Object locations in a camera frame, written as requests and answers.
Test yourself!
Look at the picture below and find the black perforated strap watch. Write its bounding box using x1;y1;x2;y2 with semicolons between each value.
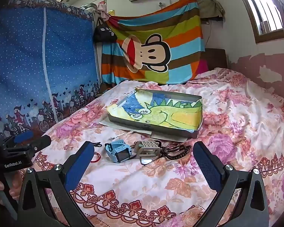
140;142;162;165

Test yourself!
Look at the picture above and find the olive hanging clothing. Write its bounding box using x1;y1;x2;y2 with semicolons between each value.
197;0;225;19

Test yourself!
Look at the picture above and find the grey box with dinosaur drawing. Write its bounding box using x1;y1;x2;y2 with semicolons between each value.
106;87;203;139

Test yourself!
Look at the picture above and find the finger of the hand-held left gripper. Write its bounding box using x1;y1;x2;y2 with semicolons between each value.
0;131;35;150
26;135;52;153

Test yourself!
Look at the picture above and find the grey ribbed hair clip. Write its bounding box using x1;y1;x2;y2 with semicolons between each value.
134;141;162;158

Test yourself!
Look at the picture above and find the wooden frame window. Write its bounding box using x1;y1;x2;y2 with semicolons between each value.
235;0;284;43

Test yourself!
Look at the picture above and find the striped monkey print blanket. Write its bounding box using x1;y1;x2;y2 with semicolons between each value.
101;0;210;86

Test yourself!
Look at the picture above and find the black hanging bag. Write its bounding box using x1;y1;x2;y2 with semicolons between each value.
93;16;117;43

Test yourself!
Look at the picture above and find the person's left hand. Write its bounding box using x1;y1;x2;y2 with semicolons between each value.
0;170;23;206

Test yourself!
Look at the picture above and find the light blue smartwatch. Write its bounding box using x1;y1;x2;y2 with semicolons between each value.
105;140;136;163

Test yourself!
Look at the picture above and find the blue dotted fabric wardrobe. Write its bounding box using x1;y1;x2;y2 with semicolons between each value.
0;0;102;142

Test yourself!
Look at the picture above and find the dark brown headboard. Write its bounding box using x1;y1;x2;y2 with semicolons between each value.
201;48;229;72

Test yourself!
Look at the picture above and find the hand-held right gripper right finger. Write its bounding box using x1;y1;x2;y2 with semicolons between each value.
193;141;270;227

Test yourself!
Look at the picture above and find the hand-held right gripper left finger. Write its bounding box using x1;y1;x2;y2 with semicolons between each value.
16;141;102;227

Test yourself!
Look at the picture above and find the pink hanging cloth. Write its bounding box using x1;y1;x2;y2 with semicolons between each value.
96;1;112;22

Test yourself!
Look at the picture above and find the pink floral bed sheet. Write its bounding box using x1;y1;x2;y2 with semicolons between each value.
0;67;284;227

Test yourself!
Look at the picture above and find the thin white stick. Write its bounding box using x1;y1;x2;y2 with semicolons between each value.
110;132;134;139

